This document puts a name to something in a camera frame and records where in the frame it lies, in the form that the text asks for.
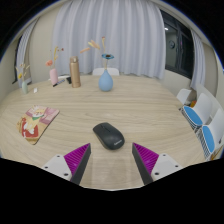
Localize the large dark framed window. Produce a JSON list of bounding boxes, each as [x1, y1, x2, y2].
[[159, 9, 195, 79]]

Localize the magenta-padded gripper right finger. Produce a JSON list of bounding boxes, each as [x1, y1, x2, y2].
[[131, 142, 184, 185]]

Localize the gold metal drink bottle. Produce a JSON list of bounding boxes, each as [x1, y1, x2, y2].
[[69, 56, 82, 89]]

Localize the white chairs with blue seats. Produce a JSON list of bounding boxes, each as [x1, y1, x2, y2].
[[175, 88, 224, 163]]

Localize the blue vase with dried flowers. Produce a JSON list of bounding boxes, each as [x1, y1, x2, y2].
[[79, 35, 115, 93]]

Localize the plain white chair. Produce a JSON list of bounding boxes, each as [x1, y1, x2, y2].
[[92, 67, 120, 77]]

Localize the green vase with dried flowers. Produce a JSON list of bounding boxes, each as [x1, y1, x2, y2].
[[15, 62, 32, 96]]

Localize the black computer mouse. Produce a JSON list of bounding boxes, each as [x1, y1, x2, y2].
[[92, 121, 126, 151]]

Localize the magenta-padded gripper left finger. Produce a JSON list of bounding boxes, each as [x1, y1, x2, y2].
[[39, 142, 92, 186]]

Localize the pink vase with dried flowers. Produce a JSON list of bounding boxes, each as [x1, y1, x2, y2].
[[44, 45, 65, 87]]

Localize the narrow dark window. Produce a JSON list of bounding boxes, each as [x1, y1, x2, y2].
[[12, 36, 23, 84]]

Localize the dark marker pen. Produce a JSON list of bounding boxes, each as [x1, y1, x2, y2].
[[53, 79, 67, 88]]

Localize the wide white pleated curtain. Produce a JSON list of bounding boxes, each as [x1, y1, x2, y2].
[[51, 0, 167, 80]]

